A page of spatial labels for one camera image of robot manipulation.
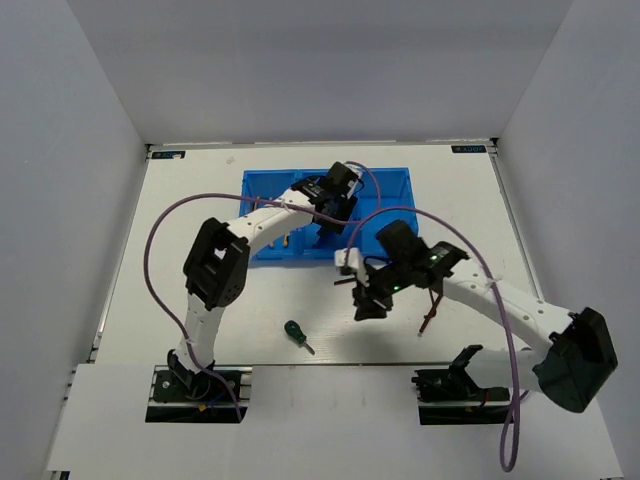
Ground purple cable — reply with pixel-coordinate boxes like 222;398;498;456
143;160;383;421
346;207;531;473

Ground left corner label sticker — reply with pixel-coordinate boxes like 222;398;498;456
151;151;186;160

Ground long dark hex key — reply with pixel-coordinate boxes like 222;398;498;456
334;278;357;286

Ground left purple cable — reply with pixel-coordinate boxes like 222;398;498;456
143;160;383;421

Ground green stubby screwdriver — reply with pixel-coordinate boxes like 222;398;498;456
284;320;316;356
313;233;325;249

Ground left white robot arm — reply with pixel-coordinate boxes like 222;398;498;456
168;162;360;399

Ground right corner label sticker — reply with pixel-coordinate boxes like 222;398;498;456
451;145;487;154

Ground right bent hex key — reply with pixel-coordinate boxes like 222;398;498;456
418;290;443;336

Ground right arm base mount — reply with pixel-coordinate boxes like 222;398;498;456
411;368;511;426

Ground corner label sticker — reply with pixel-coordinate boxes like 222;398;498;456
451;145;487;154
151;151;186;160

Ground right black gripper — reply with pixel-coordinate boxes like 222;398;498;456
352;258;412;323

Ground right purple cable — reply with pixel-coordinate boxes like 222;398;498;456
346;207;531;473

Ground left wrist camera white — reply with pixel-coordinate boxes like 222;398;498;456
348;166;364;197

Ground blue three-compartment bin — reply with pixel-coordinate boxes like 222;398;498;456
241;167;419;262

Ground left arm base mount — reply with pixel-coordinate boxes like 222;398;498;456
145;366;252;424

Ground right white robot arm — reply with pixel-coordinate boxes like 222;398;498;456
335;220;618;413

